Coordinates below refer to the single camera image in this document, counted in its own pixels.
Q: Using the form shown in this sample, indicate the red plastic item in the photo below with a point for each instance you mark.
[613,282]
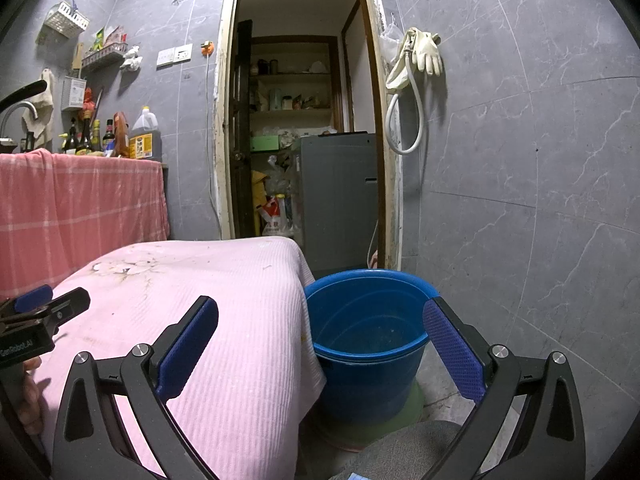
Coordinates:
[88,102]

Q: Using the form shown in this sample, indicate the white red rice bag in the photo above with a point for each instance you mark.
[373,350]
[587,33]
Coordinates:
[275,225]

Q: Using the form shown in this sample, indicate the white wall switch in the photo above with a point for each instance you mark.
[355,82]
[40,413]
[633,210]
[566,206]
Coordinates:
[165,57]

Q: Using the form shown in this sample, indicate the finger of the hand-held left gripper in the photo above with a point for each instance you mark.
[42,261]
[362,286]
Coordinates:
[32,297]
[70,302]

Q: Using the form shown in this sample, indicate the beige seasoning packet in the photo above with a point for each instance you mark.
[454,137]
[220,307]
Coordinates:
[114,36]

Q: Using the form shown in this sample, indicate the green seasoning packet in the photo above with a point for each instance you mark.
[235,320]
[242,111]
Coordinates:
[99,39]

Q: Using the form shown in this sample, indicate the beige hanging cloth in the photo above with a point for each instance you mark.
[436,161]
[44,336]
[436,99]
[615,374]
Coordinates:
[42,100]

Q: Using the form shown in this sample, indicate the white wall socket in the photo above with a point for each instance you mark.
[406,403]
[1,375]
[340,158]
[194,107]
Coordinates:
[183,53]

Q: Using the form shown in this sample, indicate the yellow bag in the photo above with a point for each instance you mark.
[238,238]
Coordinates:
[257,185]

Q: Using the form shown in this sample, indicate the pink plaid cloth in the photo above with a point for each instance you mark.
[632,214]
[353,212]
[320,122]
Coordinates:
[75,210]

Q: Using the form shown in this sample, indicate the person's left hand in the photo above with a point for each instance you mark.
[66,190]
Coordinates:
[32,400]

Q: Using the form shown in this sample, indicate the chrome faucet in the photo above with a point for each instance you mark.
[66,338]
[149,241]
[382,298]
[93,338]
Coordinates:
[22,106]

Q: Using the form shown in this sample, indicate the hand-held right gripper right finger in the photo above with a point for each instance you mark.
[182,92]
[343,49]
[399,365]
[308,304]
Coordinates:
[452,347]

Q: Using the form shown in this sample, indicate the yellow oil bottle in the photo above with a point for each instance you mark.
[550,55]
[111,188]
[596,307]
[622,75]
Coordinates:
[97,137]

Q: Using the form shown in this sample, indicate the wooden door frame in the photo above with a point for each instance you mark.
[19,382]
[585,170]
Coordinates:
[222,110]

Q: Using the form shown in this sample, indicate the large cooking oil jug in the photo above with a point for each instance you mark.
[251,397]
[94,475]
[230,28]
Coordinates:
[145,145]

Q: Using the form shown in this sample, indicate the dark sauce bottle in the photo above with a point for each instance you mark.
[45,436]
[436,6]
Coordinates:
[70,142]
[84,142]
[108,139]

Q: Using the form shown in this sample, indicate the row of shelf jars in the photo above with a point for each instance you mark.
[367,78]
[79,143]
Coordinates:
[275,100]

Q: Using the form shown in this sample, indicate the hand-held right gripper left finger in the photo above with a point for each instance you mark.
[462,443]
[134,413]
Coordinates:
[187,350]

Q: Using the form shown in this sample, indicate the white wall box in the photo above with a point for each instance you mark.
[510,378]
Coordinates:
[74,92]

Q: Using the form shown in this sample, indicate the crumpled white plastic bag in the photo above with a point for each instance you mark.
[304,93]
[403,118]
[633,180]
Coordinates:
[131,59]

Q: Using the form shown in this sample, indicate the hanging wooden board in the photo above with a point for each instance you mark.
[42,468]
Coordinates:
[77,57]

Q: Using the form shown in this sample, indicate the cream rubber gloves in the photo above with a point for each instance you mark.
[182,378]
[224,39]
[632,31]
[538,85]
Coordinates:
[429,52]

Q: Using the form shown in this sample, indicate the orange wall hook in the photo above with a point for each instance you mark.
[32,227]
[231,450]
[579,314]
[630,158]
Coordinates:
[208,48]

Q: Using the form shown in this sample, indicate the clear hanging plastic bag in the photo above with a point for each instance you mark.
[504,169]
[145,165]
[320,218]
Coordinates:
[389,40]

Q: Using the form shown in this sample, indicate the green box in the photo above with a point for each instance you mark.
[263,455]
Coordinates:
[264,144]

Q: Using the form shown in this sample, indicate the white wall basket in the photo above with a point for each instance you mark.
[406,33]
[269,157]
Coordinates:
[67,20]

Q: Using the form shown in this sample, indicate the dark wooden door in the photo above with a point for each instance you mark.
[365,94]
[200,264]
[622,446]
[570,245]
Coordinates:
[241,185]

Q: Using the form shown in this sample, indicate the grey wall shelf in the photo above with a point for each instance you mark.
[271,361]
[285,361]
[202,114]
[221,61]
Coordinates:
[102,57]

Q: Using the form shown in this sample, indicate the wooden storage shelf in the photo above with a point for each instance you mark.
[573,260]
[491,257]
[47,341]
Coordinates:
[290,74]

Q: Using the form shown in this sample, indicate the pink ribbed towel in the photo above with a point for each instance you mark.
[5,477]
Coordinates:
[225,335]

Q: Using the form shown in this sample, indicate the blue plastic bucket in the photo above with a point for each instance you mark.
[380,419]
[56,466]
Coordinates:
[370,385]

